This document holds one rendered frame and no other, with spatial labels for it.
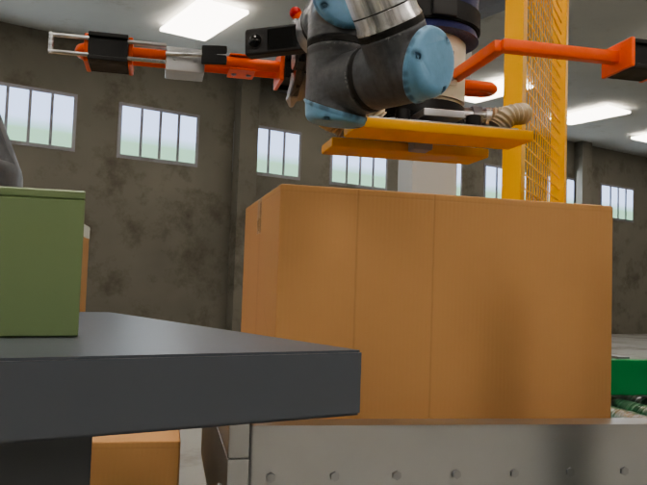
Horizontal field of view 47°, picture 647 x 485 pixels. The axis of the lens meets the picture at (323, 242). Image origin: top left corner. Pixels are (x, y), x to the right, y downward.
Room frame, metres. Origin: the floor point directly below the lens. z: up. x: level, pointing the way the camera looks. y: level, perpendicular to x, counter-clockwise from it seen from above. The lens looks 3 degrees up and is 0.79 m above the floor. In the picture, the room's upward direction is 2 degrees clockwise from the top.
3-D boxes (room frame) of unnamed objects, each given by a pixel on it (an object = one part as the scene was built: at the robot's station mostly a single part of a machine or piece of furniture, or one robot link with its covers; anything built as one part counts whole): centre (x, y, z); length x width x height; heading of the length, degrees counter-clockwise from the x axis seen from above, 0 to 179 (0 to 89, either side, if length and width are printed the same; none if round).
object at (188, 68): (1.34, 0.27, 1.19); 0.07 x 0.07 x 0.04; 13
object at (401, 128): (1.35, -0.21, 1.09); 0.34 x 0.10 x 0.05; 103
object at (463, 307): (1.42, -0.17, 0.75); 0.60 x 0.40 x 0.40; 104
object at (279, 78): (1.39, 0.06, 1.20); 0.10 x 0.08 x 0.06; 13
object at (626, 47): (1.26, -0.53, 1.20); 0.09 x 0.08 x 0.05; 13
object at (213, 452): (1.36, 0.18, 0.47); 0.70 x 0.03 x 0.15; 12
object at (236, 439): (1.36, 0.18, 0.58); 0.70 x 0.03 x 0.06; 12
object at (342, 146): (1.54, -0.16, 1.09); 0.34 x 0.10 x 0.05; 103
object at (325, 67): (1.06, -0.02, 1.08); 0.12 x 0.09 x 0.12; 42
